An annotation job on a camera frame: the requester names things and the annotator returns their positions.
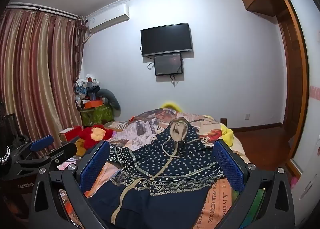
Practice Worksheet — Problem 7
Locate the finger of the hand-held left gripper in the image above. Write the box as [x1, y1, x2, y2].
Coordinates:
[14, 136, 55, 161]
[17, 143, 77, 177]

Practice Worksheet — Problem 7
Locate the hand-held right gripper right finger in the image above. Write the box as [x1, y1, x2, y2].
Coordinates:
[212, 139, 296, 229]

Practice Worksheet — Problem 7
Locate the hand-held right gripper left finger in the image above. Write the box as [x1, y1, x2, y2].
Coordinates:
[28, 141, 112, 229]

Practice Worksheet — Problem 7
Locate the navy patterned hoodie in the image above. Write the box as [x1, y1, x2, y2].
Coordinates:
[87, 117, 227, 229]

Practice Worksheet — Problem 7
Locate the pile of clothes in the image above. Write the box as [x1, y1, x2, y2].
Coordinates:
[74, 73, 102, 109]

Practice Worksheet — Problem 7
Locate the yellow cardboard box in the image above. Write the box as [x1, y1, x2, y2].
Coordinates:
[76, 139, 87, 157]

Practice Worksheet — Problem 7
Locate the white red box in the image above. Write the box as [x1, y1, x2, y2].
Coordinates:
[59, 126, 83, 142]

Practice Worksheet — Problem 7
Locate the red plush toy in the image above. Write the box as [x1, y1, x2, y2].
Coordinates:
[80, 124, 117, 150]

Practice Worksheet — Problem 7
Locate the yellow fleece blanket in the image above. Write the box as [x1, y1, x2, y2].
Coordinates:
[161, 101, 234, 147]

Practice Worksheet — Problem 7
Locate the green bag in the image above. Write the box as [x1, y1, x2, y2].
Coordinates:
[80, 105, 115, 127]

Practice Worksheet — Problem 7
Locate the orange box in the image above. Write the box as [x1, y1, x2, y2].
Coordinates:
[84, 98, 103, 109]

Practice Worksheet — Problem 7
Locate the printed blanket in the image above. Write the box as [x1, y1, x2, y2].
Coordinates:
[57, 108, 265, 229]

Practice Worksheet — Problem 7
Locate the grey pillow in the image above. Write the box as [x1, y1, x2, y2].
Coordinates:
[96, 88, 121, 118]

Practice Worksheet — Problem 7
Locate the striped brown curtain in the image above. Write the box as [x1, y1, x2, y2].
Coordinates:
[0, 6, 87, 159]

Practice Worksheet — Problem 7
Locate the wooden door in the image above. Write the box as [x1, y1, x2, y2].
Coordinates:
[272, 0, 310, 177]

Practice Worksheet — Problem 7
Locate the white sliding door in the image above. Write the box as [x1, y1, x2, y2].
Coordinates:
[280, 0, 320, 219]

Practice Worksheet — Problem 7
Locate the white air conditioner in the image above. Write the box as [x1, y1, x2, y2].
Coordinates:
[86, 4, 130, 35]

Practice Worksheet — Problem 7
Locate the small black wall monitor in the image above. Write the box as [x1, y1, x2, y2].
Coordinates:
[153, 53, 182, 76]

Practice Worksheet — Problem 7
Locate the white curtain rail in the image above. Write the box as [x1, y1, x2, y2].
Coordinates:
[7, 3, 78, 21]

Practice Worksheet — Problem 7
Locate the black wall television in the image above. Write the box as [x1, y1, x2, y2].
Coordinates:
[140, 23, 193, 57]

